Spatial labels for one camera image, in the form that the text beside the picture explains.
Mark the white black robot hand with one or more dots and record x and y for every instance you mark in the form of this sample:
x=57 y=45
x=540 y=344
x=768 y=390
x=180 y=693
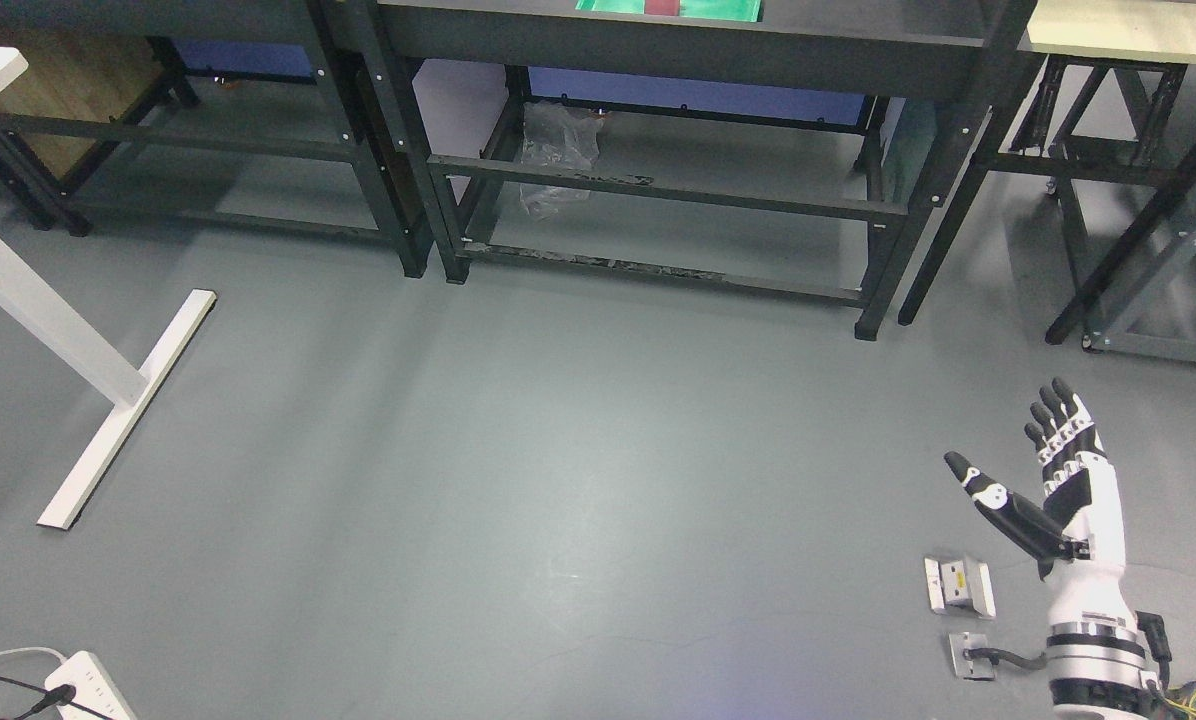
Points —
x=1076 y=535

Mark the pink cube block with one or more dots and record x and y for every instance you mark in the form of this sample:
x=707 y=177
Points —
x=662 y=8

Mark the black metal shelf rack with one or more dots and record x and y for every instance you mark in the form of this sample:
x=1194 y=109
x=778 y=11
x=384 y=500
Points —
x=856 y=112

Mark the green plastic tray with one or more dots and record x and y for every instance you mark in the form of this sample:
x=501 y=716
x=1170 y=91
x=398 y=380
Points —
x=739 y=11

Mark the silver floor socket open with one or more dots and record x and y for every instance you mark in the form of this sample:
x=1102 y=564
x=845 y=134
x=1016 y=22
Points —
x=960 y=587

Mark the silver floor socket plate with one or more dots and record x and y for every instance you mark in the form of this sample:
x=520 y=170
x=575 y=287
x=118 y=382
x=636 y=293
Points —
x=964 y=663

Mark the clear plastic bag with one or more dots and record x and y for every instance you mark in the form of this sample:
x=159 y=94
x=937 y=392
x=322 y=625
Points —
x=557 y=137

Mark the white power strip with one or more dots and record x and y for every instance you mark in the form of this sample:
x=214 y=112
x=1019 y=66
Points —
x=92 y=685

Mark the wooden cardboard box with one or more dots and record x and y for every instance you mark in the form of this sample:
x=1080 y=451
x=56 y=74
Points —
x=78 y=75

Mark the right black frame table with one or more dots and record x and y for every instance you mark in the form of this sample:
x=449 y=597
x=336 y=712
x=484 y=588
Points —
x=1073 y=46

